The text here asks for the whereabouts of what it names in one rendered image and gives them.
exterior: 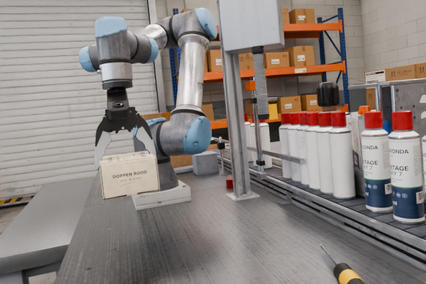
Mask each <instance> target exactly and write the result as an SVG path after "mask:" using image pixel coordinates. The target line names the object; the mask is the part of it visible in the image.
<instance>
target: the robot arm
mask: <svg viewBox="0 0 426 284"><path fill-rule="evenodd" d="M127 29H128V27H127V24H126V21H125V20H124V19H123V18H121V17H119V16H105V17H102V18H99V19H97V21H96V22H95V38H96V44H93V45H89V46H87V47H85V48H82V49H81V50H80V52H79V61H80V64H81V66H82V67H83V69H84V70H86V71H87V72H97V74H101V75H100V76H101V82H102V83H103V84H102V88H103V90H107V91H106V96H107V110H105V117H103V120H102V121H101V123H100V124H99V126H98V128H97V130H96V141H95V153H94V163H95V166H96V170H99V168H100V167H99V163H100V161H102V158H103V156H104V154H105V149H106V147H107V146H108V145H109V144H110V143H111V141H112V138H111V136H110V135H109V133H110V132H113V131H115V133H116V134H117V133H118V132H119V131H120V130H128V131H129V132H131V130H132V139H133V143H134V152H143V151H148V153H149V154H153V155H154V156H156V158H157V165H158V176H159V183H160V191H165V190H169V189H173V188H175V187H177V186H179V181H178V177H177V176H176V173H175V171H174V169H173V167H172V164H171V156H178V155H194V154H199V153H203V152H204V151H205V150H206V149H208V147H209V145H210V141H211V137H212V129H211V124H210V121H209V120H208V118H207V117H206V116H205V114H204V113H203V112H202V96H203V77H204V68H205V52H206V51H207V50H208V49H209V48H210V40H214V39H215V38H216V37H217V28H216V23H215V21H214V18H213V16H212V14H211V13H210V11H209V10H208V9H207V8H199V9H194V10H191V11H187V12H184V13H180V14H177V15H172V16H169V17H167V18H164V19H163V20H160V21H158V22H156V23H153V24H151V25H149V26H147V27H146V28H145V29H144V30H140V31H137V32H130V31H128V30H127ZM177 47H180V48H181V61H180V68H179V80H178V88H177V100H176V108H175V109H174V110H173V111H172V112H171V117H170V121H166V119H165V118H163V117H162V118H157V119H152V120H145V119H143V118H142V117H141V116H140V114H139V113H137V111H136V110H135V107H133V106H132V107H129V102H128V97H127V91H126V89H127V88H131V87H132V80H133V77H132V66H131V64H134V63H141V64H145V63H151V62H153V61H154V60H155V59H156V58H157V55H158V51H160V50H162V49H167V48H177Z"/></svg>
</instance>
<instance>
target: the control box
mask: <svg viewBox="0 0 426 284"><path fill-rule="evenodd" d="M219 6H220V13H221V27H222V34H223V47H224V52H226V53H229V54H233V53H238V54H244V53H252V47H254V46H264V48H263V50H264V51H265V50H270V49H278V48H284V47H285V39H284V31H283V16H282V8H281V0H219Z"/></svg>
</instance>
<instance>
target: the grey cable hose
mask: <svg viewBox="0 0 426 284"><path fill-rule="evenodd" d="M263 48H264V46H254V47H252V54H253V61H254V71H255V72H254V73H255V81H256V82H255V83H256V85H255V86H256V87H255V88H256V91H257V92H256V93H257V94H256V96H257V104H258V115H257V118H258V119H259V120H267V119H269V117H270V116H269V111H268V110H269V109H268V101H267V100H268V99H267V97H268V96H267V91H266V90H267V88H266V79H265V75H266V74H265V66H264V56H263V55H264V54H263V53H264V50H263Z"/></svg>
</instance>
